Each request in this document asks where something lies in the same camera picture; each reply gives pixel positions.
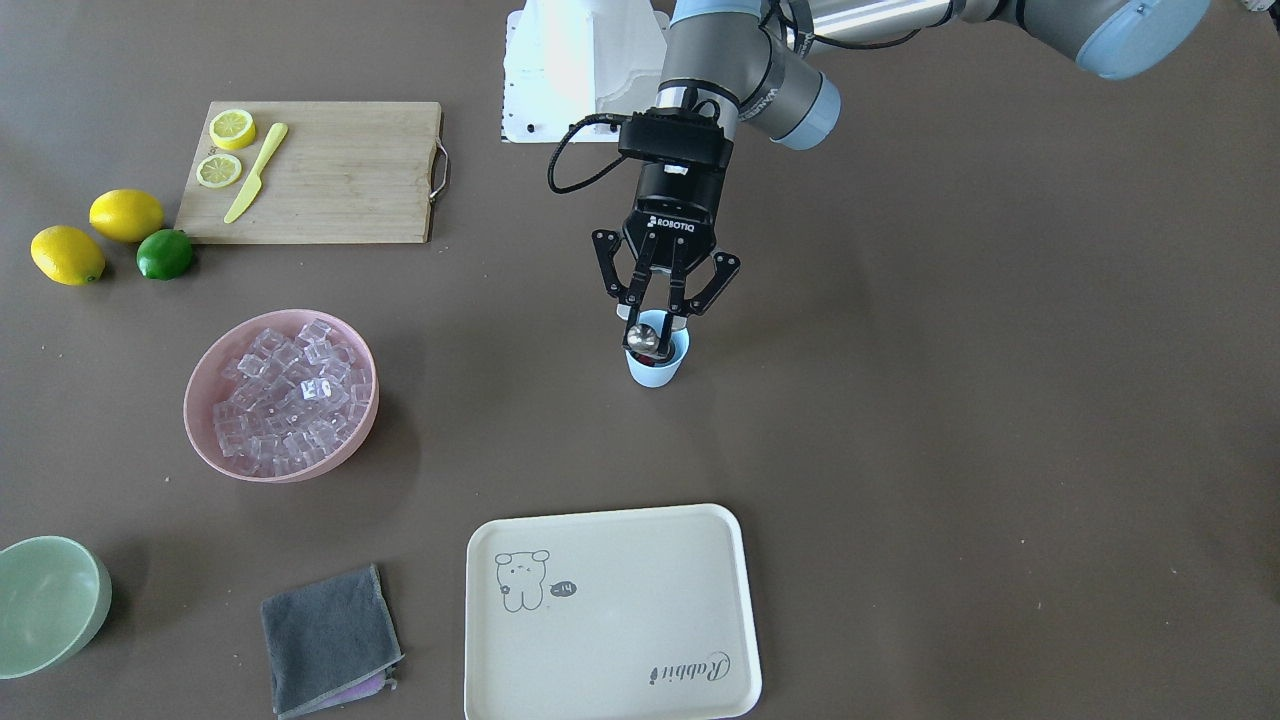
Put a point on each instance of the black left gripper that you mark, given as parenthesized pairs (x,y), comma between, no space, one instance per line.
(676,205)

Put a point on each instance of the steel muddler black tip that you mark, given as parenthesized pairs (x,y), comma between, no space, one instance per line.
(645,339)

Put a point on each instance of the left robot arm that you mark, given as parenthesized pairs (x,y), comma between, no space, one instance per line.
(745,63)

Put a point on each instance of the light blue plastic cup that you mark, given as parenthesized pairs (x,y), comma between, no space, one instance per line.
(654,376)

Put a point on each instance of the clear ice cubes pile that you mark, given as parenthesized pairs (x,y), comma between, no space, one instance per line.
(290,400)

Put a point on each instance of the cream rabbit tray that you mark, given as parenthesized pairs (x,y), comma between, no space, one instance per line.
(624,614)

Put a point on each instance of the wooden cutting board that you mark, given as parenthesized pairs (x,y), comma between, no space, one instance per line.
(346,172)

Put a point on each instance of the pink bowl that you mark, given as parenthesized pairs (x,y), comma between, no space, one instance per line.
(205,400)

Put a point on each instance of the yellow plastic knife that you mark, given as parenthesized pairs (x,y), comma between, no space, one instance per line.
(252,184)

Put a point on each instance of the lemon half lower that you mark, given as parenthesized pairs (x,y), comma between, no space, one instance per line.
(232,129)

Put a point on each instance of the lemon half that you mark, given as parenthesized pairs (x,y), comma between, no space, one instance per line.
(232,129)
(218,171)

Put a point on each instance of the lemon half upper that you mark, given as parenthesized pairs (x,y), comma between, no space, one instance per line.
(218,171)

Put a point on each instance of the grey folded cloth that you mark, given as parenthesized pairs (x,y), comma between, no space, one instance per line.
(330,643)

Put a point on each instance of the green lime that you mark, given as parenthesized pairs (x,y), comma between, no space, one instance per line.
(165,255)

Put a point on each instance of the yellow lemon upper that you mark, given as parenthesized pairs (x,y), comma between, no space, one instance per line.
(127,215)

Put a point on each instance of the yellow lemon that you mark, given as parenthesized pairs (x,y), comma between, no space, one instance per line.
(127,215)
(67,255)

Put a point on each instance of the yellow lemon lower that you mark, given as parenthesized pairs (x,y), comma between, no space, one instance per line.
(67,255)

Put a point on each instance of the green bowl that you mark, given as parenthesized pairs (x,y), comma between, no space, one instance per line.
(55,595)

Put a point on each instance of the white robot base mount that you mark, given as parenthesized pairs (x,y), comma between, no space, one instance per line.
(566,60)

